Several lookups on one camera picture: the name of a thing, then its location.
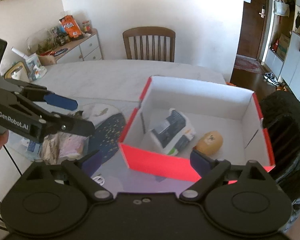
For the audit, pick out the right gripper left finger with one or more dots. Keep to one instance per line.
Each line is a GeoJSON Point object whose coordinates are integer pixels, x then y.
{"type": "Point", "coordinates": [80, 171]}

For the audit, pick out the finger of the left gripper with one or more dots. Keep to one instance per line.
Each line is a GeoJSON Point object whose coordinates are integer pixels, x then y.
{"type": "Point", "coordinates": [65, 126]}
{"type": "Point", "coordinates": [61, 101]}

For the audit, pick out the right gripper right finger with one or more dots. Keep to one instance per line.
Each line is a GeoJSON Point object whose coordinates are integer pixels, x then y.
{"type": "Point", "coordinates": [211, 172]}

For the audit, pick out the pink snack packet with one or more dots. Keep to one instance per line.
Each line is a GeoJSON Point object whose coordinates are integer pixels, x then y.
{"type": "Point", "coordinates": [71, 146]}

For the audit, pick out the orange plush toy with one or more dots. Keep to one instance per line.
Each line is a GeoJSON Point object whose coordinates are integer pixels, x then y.
{"type": "Point", "coordinates": [210, 143]}

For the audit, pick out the beige foil snack bag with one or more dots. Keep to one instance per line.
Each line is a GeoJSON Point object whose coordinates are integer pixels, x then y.
{"type": "Point", "coordinates": [50, 149]}

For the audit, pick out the white grey tissue pack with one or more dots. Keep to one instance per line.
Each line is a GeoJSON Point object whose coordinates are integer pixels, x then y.
{"type": "Point", "coordinates": [171, 135]}

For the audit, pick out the blue wet wipes packet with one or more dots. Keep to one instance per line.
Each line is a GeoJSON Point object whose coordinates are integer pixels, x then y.
{"type": "Point", "coordinates": [33, 149]}

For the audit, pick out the white paper bag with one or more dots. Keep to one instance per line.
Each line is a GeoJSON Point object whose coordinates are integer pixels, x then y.
{"type": "Point", "coordinates": [37, 71]}

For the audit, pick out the white kettle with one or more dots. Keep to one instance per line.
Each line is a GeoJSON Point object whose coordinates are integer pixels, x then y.
{"type": "Point", "coordinates": [17, 72]}

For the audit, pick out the red cardboard box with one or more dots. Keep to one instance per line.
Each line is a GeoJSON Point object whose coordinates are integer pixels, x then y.
{"type": "Point", "coordinates": [204, 107]}

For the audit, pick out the white drawer sideboard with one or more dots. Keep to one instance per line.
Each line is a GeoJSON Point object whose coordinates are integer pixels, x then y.
{"type": "Point", "coordinates": [86, 49]}

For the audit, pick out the orange chips bag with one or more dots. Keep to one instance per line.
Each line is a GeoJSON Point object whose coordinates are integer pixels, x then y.
{"type": "Point", "coordinates": [71, 27]}

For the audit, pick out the black jacket on chair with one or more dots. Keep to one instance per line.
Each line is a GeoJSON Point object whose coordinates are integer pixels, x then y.
{"type": "Point", "coordinates": [281, 117]}

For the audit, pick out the sneakers on floor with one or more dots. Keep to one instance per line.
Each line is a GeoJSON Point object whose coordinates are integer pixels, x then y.
{"type": "Point", "coordinates": [271, 78]}

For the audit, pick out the red patterned door rug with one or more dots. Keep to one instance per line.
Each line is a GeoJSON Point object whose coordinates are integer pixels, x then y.
{"type": "Point", "coordinates": [248, 64]}

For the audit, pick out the brown wooden chair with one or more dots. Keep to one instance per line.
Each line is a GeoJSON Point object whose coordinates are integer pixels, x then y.
{"type": "Point", "coordinates": [149, 43]}

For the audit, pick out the brown entrance door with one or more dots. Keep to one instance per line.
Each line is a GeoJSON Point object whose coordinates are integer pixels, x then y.
{"type": "Point", "coordinates": [252, 28]}

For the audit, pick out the cardboard box in cabinet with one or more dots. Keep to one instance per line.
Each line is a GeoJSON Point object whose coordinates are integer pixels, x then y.
{"type": "Point", "coordinates": [283, 46]}

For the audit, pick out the grey hanging tote bag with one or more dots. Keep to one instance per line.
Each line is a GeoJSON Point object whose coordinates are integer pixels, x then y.
{"type": "Point", "coordinates": [281, 8]}

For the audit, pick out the white wall cabinet unit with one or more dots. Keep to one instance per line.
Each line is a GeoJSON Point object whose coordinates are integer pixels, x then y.
{"type": "Point", "coordinates": [287, 71]}

